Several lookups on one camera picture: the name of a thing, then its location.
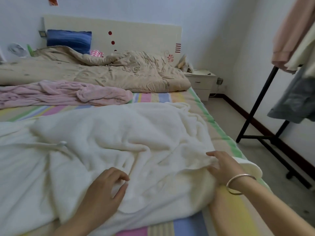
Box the person's right hand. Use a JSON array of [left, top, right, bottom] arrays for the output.
[[205, 151, 249, 187]]

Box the person's left hand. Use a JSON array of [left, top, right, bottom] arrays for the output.
[[74, 167, 131, 229]]

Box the cream fleece blanket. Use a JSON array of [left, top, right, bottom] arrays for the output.
[[0, 102, 264, 236]]

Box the pink fleece blanket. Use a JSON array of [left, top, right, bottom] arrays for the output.
[[0, 79, 134, 109]]

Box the person's right forearm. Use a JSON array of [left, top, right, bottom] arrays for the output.
[[234, 178, 315, 236]]

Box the striped pastel bed sheet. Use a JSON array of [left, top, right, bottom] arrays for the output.
[[0, 88, 274, 236]]

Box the dark brown baseboard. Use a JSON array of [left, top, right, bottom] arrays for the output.
[[212, 93, 315, 180]]

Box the black clothes rack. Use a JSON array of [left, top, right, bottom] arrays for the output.
[[236, 66, 313, 189]]

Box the white nightstand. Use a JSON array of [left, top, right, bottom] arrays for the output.
[[186, 70, 217, 101]]

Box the cream plush toy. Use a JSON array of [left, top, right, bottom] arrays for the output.
[[177, 55, 196, 73]]

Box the beige quilt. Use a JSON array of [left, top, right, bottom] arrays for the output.
[[0, 46, 192, 93]]

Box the cream hanging garment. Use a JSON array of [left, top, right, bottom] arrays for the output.
[[286, 22, 315, 73]]

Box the pink hanging garment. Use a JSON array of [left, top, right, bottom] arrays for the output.
[[272, 0, 315, 72]]

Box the blue pillow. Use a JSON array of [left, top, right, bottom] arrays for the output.
[[47, 30, 93, 54]]

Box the white headboard with red dots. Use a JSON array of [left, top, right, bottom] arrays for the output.
[[43, 15, 183, 67]]

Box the small white desk fan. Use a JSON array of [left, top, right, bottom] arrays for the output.
[[7, 43, 26, 58]]

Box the silver bracelet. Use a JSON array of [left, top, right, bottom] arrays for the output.
[[226, 173, 258, 196]]

